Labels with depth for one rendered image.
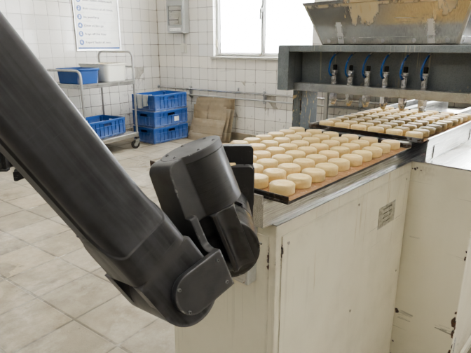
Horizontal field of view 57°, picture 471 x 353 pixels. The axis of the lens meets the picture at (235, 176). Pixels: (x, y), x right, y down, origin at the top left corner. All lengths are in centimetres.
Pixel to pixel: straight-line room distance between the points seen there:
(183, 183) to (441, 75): 120
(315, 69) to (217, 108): 407
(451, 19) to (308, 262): 82
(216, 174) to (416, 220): 117
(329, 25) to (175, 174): 130
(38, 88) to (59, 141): 4
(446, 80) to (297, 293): 81
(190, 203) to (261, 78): 507
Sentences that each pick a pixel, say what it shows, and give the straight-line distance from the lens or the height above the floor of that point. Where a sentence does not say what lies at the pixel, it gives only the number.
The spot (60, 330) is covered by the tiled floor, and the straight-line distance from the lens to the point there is 214.
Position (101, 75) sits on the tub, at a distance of 511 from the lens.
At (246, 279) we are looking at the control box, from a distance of 93.
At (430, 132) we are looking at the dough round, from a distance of 155.
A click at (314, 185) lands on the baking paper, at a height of 90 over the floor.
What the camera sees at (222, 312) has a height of 58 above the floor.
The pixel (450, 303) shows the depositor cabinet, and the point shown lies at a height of 41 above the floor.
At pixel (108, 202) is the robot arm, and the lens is 33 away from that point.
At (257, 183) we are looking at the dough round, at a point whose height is 92.
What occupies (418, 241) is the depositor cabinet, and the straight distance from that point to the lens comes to 152.
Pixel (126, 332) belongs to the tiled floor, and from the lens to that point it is 204.
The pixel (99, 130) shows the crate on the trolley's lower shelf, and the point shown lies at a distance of 505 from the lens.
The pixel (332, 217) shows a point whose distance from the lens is 105.
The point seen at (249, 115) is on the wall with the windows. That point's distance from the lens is 557.
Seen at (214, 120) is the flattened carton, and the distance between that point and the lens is 563.
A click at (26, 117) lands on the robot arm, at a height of 113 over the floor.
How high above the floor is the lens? 118
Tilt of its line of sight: 17 degrees down
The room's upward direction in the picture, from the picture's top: straight up
